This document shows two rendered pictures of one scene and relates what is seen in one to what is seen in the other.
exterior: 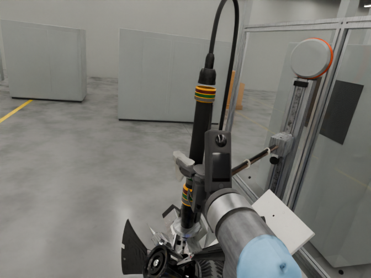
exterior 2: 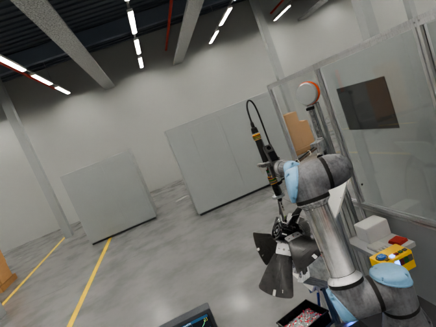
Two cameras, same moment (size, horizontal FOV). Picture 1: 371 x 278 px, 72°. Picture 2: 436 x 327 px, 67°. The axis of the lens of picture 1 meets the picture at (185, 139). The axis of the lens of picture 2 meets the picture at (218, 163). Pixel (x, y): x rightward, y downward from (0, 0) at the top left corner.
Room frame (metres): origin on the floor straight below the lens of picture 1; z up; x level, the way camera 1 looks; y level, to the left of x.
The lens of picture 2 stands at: (-1.21, 0.01, 1.97)
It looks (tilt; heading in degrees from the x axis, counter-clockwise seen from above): 8 degrees down; 7
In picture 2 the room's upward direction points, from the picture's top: 21 degrees counter-clockwise
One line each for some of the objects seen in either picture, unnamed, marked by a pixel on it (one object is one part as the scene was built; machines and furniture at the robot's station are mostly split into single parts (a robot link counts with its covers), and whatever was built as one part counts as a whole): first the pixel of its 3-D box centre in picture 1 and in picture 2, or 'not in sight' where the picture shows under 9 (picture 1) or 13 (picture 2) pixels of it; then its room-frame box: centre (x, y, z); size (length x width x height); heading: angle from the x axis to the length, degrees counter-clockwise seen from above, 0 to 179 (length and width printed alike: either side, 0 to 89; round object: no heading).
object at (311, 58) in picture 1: (310, 58); (307, 93); (1.11, -0.47, 1.88); 0.17 x 0.15 x 0.16; 17
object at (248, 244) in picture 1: (255, 256); (290, 169); (0.27, -0.11, 1.62); 0.11 x 0.08 x 0.09; 17
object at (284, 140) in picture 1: (281, 144); (318, 145); (1.03, -0.41, 1.52); 0.10 x 0.07 x 0.08; 142
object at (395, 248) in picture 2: not in sight; (392, 263); (0.28, -0.42, 1.02); 0.16 x 0.10 x 0.11; 107
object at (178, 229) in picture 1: (190, 210); (276, 187); (0.55, -0.04, 1.48); 0.09 x 0.07 x 0.10; 142
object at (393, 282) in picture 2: not in sight; (391, 286); (-0.19, -0.26, 1.24); 0.13 x 0.12 x 0.14; 92
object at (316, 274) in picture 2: not in sight; (314, 269); (0.50, -0.07, 0.98); 0.20 x 0.16 x 0.20; 107
